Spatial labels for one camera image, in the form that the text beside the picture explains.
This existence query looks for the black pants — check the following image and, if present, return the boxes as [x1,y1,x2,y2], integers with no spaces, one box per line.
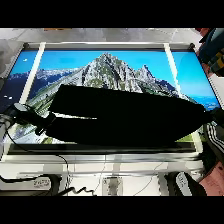
[44,83,213,148]

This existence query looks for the heap of clothes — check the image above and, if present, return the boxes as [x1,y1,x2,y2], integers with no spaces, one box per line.
[197,27,224,78]

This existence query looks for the black garment with white stripes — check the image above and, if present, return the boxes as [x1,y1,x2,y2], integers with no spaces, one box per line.
[202,122,224,162]

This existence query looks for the pink garment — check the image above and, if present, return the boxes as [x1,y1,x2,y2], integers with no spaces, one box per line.
[199,162,224,197]

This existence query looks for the black cable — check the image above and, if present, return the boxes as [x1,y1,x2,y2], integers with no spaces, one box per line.
[3,128,71,188]
[56,185,98,197]

